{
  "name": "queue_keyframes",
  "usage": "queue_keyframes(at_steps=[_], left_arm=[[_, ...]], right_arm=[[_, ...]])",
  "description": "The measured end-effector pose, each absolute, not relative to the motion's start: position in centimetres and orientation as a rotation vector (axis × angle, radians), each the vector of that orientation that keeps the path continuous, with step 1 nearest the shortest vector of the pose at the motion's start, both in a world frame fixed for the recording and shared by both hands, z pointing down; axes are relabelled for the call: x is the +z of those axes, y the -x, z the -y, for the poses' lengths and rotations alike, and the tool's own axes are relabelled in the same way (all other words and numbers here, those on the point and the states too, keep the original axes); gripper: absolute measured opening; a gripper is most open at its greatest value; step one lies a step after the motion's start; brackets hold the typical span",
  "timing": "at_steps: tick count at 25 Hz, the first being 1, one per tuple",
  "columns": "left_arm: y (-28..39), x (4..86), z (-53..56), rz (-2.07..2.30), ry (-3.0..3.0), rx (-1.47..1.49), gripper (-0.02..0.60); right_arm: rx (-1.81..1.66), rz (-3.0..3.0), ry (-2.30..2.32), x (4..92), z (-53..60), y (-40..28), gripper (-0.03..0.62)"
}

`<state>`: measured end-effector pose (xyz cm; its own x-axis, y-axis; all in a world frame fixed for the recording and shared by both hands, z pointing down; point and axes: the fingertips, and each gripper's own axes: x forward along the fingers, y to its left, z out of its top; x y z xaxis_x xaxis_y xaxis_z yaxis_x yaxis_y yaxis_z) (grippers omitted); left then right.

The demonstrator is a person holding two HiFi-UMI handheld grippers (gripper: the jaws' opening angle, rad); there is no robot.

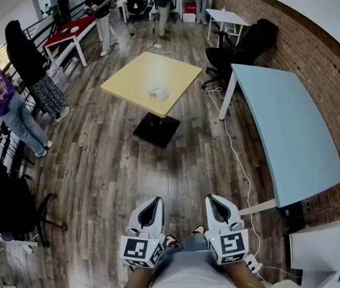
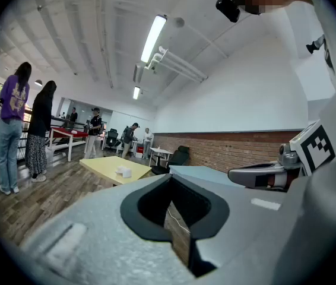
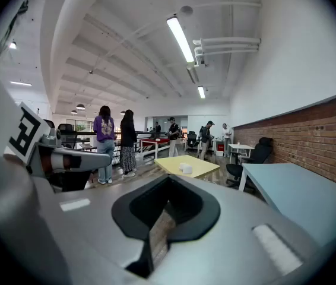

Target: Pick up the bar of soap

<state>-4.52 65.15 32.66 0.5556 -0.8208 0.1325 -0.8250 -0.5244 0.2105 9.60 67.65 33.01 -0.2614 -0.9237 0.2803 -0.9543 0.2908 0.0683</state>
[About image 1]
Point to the person's shoe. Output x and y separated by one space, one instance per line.
198 229
171 241

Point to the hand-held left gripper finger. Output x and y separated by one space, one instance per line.
160 217
134 219

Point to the white desk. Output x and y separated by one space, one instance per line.
323 244

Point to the person's right forearm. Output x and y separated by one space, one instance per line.
242 276

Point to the white power strip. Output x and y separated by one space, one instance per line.
157 45
252 262

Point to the small white table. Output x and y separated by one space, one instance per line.
227 16

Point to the black swivel chair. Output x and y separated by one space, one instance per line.
1 208

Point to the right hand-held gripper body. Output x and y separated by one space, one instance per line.
231 246

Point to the white storage box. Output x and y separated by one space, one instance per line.
56 76

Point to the person's left forearm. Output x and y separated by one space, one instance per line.
141 278

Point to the light blue table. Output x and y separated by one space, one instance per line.
287 124

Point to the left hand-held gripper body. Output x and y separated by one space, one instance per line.
137 249

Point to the person's left shoe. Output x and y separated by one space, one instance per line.
171 241

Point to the black table base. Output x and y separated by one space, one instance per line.
158 130

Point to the black office chair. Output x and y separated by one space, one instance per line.
242 52
135 1

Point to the person's blue jeans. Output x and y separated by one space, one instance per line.
191 242

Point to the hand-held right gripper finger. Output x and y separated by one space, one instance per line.
209 220
236 216

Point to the red table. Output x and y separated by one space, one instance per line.
83 22

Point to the yellow square table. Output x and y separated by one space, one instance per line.
134 79

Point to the person's right shoe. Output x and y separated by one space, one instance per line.
198 229

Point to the red box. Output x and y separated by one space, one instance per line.
190 8

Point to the person's grey shirt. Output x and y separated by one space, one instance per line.
188 268

